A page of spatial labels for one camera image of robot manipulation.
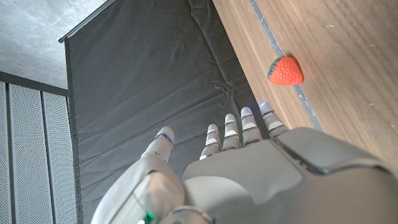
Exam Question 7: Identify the grey tape outline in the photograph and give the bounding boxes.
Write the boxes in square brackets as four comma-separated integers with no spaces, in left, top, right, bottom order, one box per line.
[248,0,324,131]

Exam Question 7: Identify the black backdrop cloth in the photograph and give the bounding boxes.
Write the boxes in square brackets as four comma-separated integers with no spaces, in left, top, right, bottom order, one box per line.
[63,0,271,224]

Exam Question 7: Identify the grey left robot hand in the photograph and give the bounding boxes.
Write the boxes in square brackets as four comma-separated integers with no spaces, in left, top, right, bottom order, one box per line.
[90,101,398,224]

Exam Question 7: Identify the red toy strawberry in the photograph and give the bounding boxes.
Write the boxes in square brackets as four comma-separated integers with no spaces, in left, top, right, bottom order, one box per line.
[267,56,304,86]

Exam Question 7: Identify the black backdrop stand pole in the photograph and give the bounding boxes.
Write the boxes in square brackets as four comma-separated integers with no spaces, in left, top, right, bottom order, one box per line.
[58,0,116,44]

